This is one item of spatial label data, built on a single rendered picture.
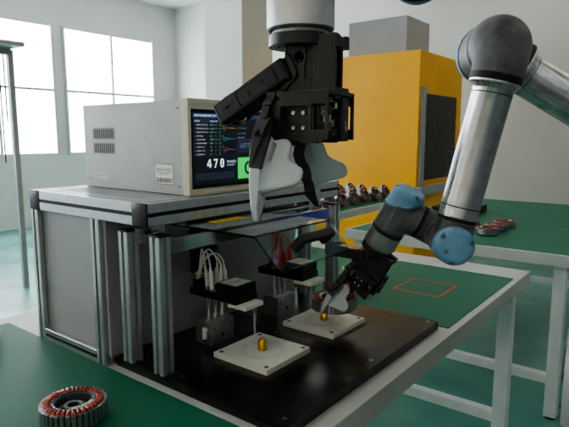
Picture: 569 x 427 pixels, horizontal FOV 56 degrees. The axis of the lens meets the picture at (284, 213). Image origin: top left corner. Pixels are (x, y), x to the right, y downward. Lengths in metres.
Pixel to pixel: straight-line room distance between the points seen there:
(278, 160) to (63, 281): 0.88
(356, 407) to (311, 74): 0.66
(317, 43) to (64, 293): 0.95
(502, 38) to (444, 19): 5.69
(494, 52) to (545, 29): 5.34
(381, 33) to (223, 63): 1.51
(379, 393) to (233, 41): 4.49
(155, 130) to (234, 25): 4.14
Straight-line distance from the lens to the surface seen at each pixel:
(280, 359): 1.15
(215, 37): 5.47
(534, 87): 1.23
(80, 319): 1.33
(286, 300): 1.44
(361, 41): 5.34
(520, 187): 6.38
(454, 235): 1.05
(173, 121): 1.17
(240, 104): 0.63
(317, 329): 1.31
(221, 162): 1.20
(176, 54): 9.48
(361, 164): 4.97
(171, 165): 1.18
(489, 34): 1.10
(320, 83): 0.58
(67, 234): 1.31
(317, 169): 0.66
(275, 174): 0.56
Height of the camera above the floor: 1.24
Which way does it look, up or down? 8 degrees down
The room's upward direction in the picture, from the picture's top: straight up
